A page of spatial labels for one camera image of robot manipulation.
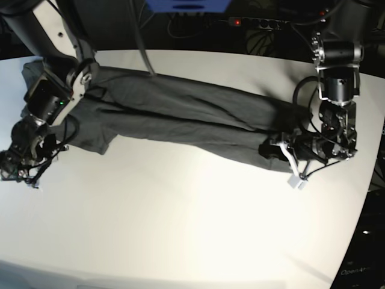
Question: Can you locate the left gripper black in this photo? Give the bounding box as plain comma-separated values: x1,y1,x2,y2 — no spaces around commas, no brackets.
258,129,357,164

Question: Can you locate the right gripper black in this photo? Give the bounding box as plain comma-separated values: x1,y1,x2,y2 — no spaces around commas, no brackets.
1,147,57,184

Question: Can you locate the grey T-shirt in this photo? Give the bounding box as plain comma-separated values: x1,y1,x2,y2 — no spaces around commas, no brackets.
20,60,313,174

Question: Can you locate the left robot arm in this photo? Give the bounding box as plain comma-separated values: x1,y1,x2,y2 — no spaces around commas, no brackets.
259,1,384,164

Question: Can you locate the black power strip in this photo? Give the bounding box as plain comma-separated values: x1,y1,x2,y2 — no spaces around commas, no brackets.
225,16,289,31

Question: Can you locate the black box with lettering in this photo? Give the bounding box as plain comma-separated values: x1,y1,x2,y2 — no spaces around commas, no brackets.
331,190,384,288

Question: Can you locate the blue plastic bin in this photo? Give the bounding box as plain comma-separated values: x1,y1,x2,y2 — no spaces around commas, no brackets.
146,0,231,13

